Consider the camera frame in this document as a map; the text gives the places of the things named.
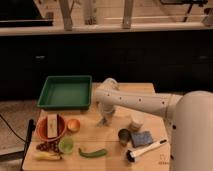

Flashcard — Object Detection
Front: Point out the green pepper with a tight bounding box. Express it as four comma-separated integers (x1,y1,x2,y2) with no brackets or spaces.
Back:
78,148,108,158

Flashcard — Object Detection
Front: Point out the dark grape bunch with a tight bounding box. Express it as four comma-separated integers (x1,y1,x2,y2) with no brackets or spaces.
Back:
36,142,59,153

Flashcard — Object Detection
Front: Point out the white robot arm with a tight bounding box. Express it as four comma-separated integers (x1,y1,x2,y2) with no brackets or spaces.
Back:
94,78,213,171

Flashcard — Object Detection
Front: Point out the small orange cup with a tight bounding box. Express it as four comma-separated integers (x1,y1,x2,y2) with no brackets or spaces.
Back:
67,119,80,133

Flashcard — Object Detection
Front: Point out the wooden block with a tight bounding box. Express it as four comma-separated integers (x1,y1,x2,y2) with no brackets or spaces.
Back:
47,114,58,138

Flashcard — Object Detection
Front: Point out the clear plastic cup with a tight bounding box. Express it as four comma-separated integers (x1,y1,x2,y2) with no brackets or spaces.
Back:
129,113,144,131

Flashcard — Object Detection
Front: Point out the green plastic tray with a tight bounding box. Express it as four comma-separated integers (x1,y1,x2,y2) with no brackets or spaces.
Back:
37,75,92,110

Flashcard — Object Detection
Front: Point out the small metal cup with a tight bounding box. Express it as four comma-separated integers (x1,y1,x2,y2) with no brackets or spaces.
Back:
118,129,131,145

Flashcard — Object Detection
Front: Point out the blue sponge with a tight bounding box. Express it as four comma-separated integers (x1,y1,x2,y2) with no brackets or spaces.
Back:
131,131,153,148

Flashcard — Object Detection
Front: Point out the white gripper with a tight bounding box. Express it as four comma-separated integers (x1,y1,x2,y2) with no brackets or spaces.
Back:
97,107,115,127

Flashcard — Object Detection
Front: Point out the white handled brush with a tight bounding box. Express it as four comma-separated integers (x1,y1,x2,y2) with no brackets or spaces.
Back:
126,139,167,162

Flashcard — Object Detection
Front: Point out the yellow banana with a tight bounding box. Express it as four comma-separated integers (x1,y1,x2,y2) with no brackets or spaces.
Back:
33,152,62,161

